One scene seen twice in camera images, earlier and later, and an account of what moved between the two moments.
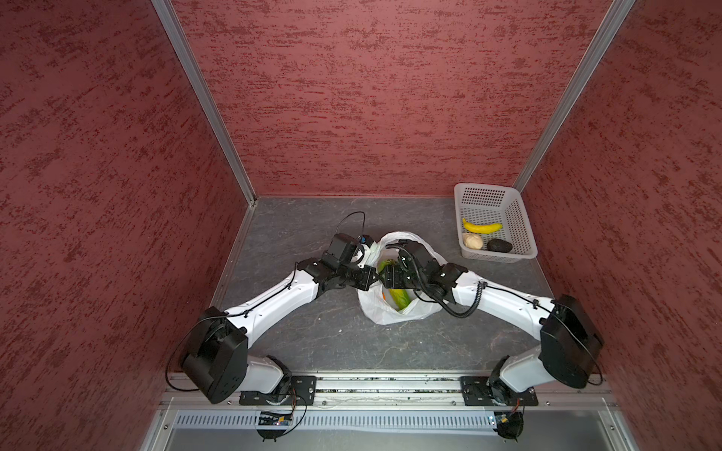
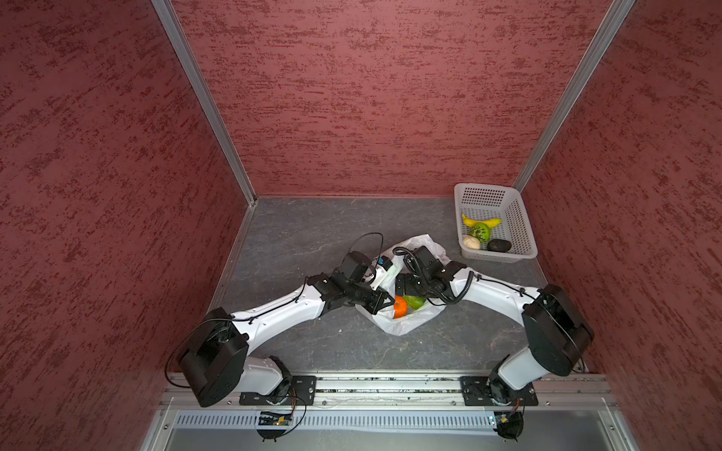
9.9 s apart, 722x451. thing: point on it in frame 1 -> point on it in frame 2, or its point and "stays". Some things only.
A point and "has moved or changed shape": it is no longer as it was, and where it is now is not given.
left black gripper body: x=355 y=276 -> x=361 y=293
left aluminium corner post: x=196 y=77 stays
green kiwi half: x=386 y=262 -> x=481 y=231
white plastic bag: x=377 y=303 has moved or changed shape
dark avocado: x=499 y=245 stays
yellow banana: x=480 y=228 has moved or changed shape
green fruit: x=400 y=298 has moved or changed shape
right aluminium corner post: x=612 y=21 stays
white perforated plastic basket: x=482 y=204 stays
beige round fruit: x=473 y=241 stays
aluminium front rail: x=389 y=392 stays
